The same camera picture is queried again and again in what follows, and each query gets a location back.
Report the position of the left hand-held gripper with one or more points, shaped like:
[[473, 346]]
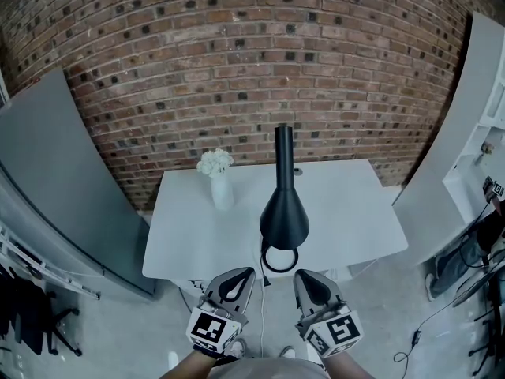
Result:
[[209, 328]]

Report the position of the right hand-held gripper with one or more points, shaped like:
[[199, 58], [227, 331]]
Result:
[[335, 330]]

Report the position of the black desk lamp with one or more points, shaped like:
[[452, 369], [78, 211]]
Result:
[[285, 211]]

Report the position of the person's right forearm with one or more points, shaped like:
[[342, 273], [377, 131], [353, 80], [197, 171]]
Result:
[[345, 367]]

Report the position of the person's left forearm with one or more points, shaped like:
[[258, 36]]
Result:
[[189, 365]]

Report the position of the person's white left shoe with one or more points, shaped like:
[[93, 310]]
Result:
[[238, 347]]

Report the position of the person's white shoe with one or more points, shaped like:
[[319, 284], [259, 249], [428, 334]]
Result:
[[288, 351], [238, 347]]

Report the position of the person's white right shoe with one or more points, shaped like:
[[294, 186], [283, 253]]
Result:
[[288, 351]]

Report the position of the white table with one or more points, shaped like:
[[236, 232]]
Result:
[[347, 219]]

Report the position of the person's grey shirt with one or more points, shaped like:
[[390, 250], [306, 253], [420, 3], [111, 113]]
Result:
[[268, 369]]

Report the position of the white vase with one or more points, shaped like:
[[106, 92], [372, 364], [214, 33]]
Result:
[[221, 194]]

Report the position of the white flower bunch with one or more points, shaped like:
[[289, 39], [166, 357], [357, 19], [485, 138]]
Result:
[[214, 161]]

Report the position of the light grey partition panel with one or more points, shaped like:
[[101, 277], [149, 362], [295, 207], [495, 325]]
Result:
[[446, 164]]

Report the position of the black office chair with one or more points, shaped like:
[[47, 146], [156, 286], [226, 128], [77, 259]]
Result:
[[35, 318]]

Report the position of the tall grey partition panel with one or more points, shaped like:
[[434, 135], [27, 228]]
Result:
[[59, 180]]

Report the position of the spare hand-held gripper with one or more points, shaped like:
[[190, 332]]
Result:
[[495, 190]]

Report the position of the white shelf unit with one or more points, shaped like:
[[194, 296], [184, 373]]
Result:
[[477, 160]]

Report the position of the black stool frame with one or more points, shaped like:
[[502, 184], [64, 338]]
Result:
[[487, 310]]

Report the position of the metal rail frame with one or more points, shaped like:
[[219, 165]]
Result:
[[47, 271]]

